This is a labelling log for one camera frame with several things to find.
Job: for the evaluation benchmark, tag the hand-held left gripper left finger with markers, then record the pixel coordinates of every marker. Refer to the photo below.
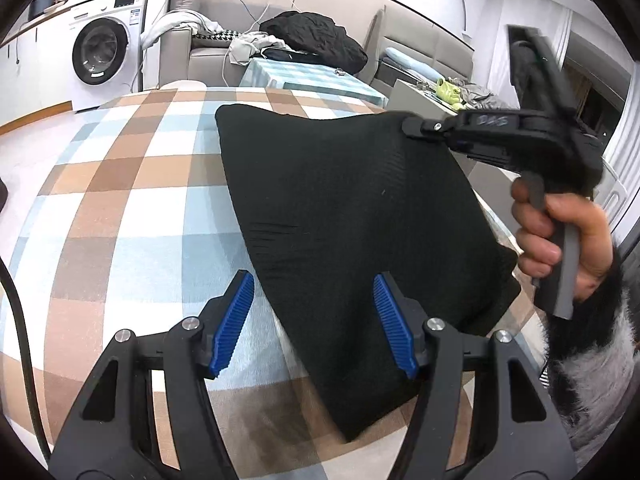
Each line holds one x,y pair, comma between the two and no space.
232,330

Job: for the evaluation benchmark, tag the light grey blanket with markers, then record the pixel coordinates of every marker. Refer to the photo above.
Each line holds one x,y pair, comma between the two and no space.
172,22

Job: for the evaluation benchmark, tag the brown blue checked tablecloth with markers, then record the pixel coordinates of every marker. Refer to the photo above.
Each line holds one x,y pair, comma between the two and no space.
125,185

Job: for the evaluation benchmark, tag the light blue pillow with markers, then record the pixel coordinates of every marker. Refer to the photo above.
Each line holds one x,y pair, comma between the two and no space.
405,60

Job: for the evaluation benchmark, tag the white curtain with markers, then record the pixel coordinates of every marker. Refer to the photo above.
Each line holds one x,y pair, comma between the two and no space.
562,25

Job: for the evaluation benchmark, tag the blue checked small table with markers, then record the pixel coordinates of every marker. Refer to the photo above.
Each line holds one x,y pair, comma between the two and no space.
300,80

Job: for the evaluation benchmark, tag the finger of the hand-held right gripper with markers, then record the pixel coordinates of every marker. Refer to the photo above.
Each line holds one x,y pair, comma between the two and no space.
422,127

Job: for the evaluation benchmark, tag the black knit sweater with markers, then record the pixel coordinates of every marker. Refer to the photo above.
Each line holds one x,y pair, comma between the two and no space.
350,210

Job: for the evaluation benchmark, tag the person's right hand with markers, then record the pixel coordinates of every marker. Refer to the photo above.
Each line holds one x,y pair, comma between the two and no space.
590,240

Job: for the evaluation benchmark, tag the grey garment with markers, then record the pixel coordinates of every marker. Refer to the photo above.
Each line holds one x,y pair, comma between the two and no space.
247,50

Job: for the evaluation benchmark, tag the white kitchen counter cabinet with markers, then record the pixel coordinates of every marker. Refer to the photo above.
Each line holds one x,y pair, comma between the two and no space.
35,60

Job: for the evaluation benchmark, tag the black cooking pot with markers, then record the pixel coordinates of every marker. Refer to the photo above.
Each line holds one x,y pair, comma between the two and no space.
42,4

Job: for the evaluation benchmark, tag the person's right forearm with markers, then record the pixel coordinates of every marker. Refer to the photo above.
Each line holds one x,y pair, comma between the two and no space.
595,375

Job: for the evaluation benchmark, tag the green frog toy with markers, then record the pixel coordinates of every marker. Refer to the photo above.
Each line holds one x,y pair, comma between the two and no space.
447,91

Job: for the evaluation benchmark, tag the grey sofa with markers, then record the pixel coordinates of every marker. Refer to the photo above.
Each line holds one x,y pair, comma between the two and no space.
200,60

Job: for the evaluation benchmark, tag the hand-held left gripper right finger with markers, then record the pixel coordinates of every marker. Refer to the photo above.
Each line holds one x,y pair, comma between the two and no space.
395,330

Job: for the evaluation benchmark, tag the grey crumpled clothes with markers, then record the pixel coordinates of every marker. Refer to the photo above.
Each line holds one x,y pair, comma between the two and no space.
477,92

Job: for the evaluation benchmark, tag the houndstooth pillow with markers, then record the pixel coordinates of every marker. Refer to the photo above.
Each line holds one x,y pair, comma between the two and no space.
217,36

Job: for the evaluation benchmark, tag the black puffy jacket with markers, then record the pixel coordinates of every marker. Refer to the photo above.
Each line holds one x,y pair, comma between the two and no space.
315,37

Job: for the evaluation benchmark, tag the white washing machine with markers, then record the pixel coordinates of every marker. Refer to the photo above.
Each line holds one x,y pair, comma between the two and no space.
125,15

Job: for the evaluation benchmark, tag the beige cabinet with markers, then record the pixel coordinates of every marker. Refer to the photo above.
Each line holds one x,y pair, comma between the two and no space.
405,97

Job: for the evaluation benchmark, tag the beige padded headboard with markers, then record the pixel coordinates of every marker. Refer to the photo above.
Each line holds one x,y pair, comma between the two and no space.
425,35

